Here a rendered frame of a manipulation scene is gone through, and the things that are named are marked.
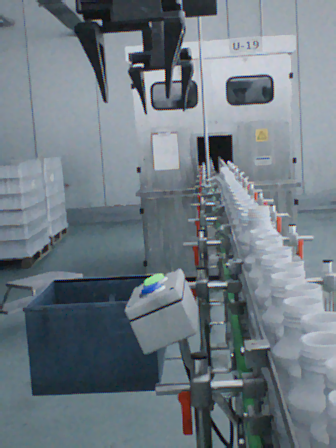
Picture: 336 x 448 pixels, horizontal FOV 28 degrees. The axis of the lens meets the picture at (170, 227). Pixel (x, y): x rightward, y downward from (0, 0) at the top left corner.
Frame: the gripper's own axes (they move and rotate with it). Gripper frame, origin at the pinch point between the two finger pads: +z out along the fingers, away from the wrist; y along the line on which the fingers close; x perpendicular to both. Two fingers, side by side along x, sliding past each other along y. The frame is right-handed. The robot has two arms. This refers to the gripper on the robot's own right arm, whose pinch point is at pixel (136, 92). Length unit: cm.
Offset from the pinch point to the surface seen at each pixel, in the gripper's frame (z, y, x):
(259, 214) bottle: 17.9, 15.2, 42.3
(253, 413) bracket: 32.0, 9.9, -5.9
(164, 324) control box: 29.3, 0.0, 18.9
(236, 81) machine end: -43, 39, 508
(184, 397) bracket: 30.1, 3.2, -5.9
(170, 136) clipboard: -1, -19, 508
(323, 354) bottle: 21.2, 14.2, -21.6
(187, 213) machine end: 65, -8, 509
